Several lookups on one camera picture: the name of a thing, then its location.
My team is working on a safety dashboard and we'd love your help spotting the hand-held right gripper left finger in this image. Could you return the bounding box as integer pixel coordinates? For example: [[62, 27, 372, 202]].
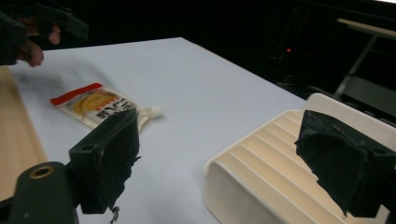
[[68, 107, 142, 215]]

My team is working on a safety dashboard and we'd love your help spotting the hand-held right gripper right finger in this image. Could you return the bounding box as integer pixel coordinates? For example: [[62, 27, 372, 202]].
[[294, 109, 396, 218]]

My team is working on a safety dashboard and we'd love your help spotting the spouted pouch with red strip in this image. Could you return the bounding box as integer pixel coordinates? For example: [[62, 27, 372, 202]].
[[49, 82, 164, 133]]

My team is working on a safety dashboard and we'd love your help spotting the cream ribbed plastic basket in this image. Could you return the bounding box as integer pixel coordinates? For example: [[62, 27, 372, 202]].
[[204, 92, 396, 224]]

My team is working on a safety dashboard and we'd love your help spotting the light wooden board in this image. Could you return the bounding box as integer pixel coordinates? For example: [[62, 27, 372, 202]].
[[0, 65, 49, 202]]

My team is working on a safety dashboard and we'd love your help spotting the metal stand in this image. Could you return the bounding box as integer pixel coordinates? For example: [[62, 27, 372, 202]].
[[333, 18, 396, 117]]

